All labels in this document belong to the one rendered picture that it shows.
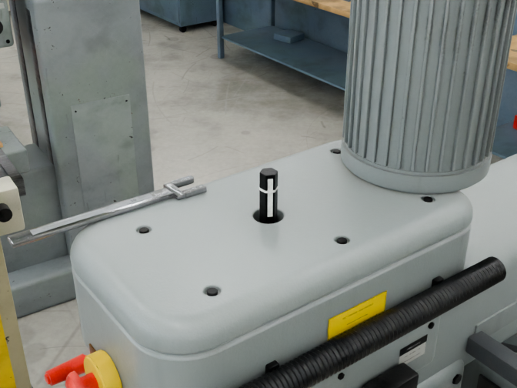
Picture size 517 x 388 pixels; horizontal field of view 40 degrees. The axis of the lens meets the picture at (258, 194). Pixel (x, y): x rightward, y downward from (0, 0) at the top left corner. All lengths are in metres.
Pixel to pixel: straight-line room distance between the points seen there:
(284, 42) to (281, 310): 6.47
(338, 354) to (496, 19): 0.41
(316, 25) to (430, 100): 6.48
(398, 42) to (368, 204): 0.20
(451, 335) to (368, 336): 0.27
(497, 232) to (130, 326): 0.61
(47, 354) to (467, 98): 2.99
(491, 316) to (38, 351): 2.81
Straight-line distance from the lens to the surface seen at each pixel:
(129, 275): 0.76
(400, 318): 0.84
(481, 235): 1.10
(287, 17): 7.68
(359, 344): 0.80
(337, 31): 7.11
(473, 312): 1.08
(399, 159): 0.89
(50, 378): 0.93
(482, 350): 1.10
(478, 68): 0.87
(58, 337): 3.71
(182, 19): 8.24
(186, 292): 0.73
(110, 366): 0.81
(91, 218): 0.85
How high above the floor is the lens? 2.32
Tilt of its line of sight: 29 degrees down
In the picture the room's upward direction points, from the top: straight up
